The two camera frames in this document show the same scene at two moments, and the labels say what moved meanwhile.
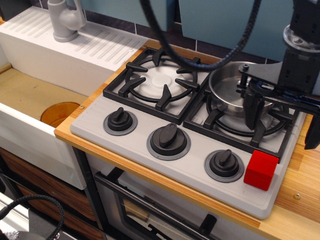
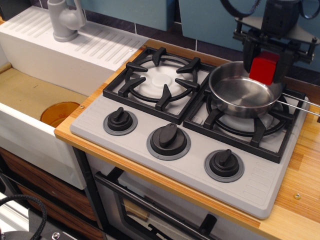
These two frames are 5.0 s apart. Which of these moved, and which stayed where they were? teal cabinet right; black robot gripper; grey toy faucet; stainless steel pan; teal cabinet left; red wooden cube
Moved: black robot gripper; red wooden cube
Stayed: grey toy faucet; teal cabinet right; teal cabinet left; stainless steel pan
